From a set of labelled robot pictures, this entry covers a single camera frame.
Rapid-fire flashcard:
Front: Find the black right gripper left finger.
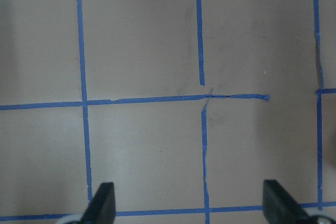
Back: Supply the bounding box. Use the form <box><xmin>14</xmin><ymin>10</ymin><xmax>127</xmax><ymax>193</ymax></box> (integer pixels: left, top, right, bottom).
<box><xmin>79</xmin><ymin>182</ymin><xmax>116</xmax><ymax>224</ymax></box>

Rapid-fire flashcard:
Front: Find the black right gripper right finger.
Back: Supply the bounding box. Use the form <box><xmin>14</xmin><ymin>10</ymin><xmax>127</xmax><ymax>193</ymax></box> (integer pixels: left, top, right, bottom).
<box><xmin>262</xmin><ymin>179</ymin><xmax>315</xmax><ymax>224</ymax></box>

